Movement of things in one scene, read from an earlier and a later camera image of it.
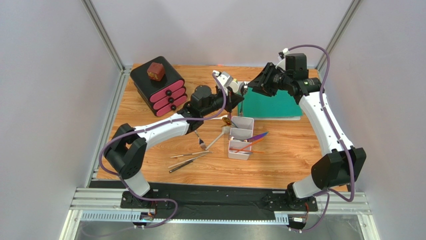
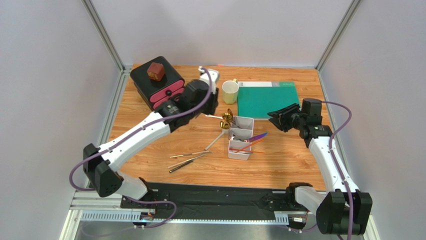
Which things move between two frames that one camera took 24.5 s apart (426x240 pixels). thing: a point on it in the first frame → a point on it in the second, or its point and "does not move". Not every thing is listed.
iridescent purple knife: x=256 y=138 does not move
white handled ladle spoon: x=226 y=130 does not move
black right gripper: x=266 y=82 → x=285 y=117
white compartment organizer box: x=242 y=129 does not move
